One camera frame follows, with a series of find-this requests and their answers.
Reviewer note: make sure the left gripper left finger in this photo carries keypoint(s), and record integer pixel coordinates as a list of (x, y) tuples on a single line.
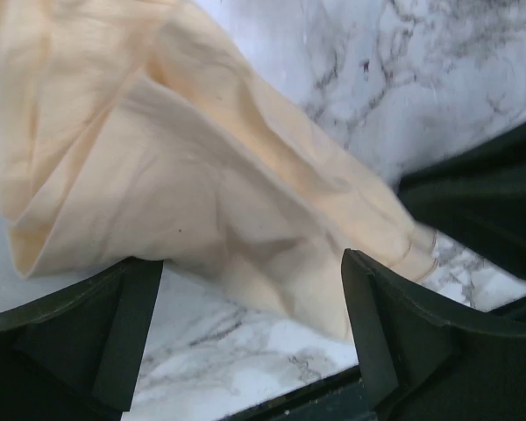
[(75, 354)]

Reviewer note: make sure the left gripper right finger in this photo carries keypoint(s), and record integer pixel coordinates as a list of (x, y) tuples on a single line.
[(423, 356)]

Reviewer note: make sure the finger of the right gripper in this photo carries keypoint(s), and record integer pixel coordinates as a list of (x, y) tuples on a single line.
[(477, 198)]

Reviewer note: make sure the beige underwear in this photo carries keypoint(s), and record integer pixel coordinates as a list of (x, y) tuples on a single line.
[(137, 128)]

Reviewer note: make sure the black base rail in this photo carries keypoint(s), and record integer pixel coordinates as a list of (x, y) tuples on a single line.
[(324, 399)]

